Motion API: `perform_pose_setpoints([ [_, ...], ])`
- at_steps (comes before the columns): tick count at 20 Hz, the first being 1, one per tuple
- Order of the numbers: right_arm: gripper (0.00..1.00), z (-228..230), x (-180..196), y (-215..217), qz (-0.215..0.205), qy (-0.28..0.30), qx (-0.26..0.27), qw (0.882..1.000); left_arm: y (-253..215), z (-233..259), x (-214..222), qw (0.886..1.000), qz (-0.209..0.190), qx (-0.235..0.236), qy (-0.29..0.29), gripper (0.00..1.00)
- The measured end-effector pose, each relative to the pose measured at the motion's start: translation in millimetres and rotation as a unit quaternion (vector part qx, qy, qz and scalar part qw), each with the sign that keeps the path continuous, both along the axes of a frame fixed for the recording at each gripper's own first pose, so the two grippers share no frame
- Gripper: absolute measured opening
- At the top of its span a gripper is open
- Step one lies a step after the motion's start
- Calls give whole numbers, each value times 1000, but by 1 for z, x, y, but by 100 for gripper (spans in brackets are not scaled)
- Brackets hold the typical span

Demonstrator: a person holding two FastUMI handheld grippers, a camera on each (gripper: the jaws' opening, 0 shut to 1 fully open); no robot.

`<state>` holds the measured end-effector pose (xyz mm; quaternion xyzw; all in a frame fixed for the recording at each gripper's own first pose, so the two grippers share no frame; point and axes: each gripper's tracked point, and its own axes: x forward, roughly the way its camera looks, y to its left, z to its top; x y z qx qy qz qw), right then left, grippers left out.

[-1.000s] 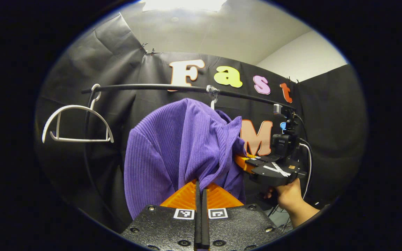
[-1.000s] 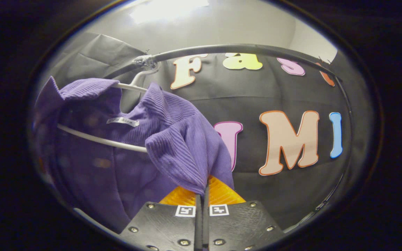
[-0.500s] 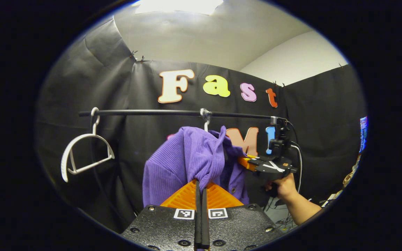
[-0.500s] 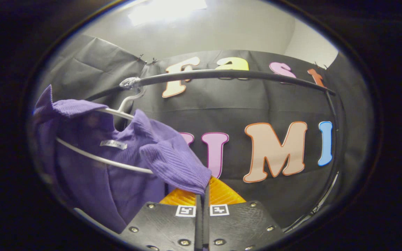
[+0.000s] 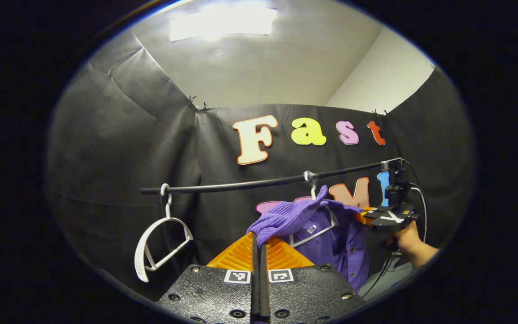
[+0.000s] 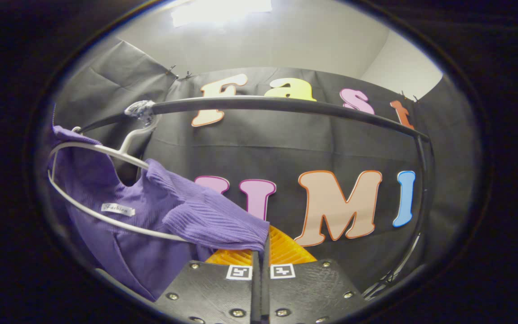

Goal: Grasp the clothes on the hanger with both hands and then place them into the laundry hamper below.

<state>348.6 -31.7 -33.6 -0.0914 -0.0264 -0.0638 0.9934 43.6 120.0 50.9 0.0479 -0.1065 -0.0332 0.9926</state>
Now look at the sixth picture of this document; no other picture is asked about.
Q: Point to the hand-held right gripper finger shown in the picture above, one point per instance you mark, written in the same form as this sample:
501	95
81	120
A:
265	292
256	297

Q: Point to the purple shirt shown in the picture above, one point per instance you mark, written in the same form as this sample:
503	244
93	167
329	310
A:
151	252

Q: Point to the white plastic hanger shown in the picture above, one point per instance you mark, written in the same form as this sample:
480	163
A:
106	150

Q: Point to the black clothes rack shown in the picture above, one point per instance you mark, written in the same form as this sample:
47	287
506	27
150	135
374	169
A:
286	104

